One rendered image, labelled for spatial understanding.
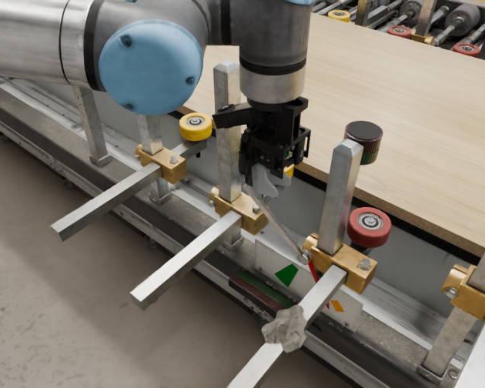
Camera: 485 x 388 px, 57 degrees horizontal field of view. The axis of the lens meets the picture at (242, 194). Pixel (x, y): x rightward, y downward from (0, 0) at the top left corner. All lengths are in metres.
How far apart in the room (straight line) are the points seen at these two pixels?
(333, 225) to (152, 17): 0.50
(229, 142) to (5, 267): 1.51
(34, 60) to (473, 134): 1.00
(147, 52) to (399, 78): 1.06
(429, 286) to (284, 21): 0.74
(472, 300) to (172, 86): 0.54
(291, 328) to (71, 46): 0.52
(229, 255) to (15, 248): 1.37
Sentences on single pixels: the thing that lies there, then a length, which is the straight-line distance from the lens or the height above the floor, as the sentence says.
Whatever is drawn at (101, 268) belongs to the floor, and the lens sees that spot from 2.02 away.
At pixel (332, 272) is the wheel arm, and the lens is 0.84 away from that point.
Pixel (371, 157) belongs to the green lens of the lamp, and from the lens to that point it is 0.75.
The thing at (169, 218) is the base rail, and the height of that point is 0.70.
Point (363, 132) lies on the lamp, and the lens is 0.74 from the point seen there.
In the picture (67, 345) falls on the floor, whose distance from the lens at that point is 1.84.
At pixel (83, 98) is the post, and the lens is 1.25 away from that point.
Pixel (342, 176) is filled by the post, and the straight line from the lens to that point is 0.72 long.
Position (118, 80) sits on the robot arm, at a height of 1.31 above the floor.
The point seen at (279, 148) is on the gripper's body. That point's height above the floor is 1.14.
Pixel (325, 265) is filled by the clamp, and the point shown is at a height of 0.84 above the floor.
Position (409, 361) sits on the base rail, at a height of 0.70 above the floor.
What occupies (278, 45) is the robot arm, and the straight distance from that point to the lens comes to 0.57.
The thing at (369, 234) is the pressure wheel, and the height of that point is 0.91.
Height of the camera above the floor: 1.51
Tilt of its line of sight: 42 degrees down
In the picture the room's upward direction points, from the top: straight up
